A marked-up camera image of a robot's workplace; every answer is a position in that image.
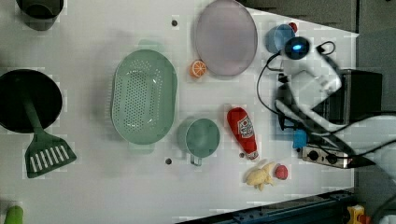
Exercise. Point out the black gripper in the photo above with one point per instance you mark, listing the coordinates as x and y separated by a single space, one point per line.
296 99

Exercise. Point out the black toaster oven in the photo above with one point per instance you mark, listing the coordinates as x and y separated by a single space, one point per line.
355 106

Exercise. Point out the red ketchup bottle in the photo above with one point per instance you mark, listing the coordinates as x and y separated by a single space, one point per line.
243 131

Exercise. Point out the blue cup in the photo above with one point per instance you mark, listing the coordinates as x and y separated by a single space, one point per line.
277 37

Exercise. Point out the red toy strawberry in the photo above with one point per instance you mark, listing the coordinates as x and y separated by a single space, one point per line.
293 26

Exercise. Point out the lilac oval plate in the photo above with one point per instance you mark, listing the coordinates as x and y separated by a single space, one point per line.
226 37

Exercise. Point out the pink toy lychee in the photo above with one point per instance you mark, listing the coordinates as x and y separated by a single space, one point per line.
281 172

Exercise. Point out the toy orange slice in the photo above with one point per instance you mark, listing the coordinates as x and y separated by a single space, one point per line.
198 69

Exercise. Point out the peeled toy banana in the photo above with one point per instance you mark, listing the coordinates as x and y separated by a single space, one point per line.
258 178

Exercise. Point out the green mug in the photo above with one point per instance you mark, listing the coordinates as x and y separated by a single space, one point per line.
199 138

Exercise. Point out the green perforated colander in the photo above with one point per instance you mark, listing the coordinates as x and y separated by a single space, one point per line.
144 96

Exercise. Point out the green slotted spatula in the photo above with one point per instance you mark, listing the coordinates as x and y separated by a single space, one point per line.
46 152

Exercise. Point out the dark cylindrical cup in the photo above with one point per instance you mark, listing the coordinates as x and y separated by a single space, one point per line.
40 15

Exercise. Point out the light green bottle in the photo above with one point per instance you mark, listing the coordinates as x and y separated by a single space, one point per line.
14 215

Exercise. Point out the blue metal frame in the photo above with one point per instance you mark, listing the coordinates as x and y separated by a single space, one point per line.
326 208

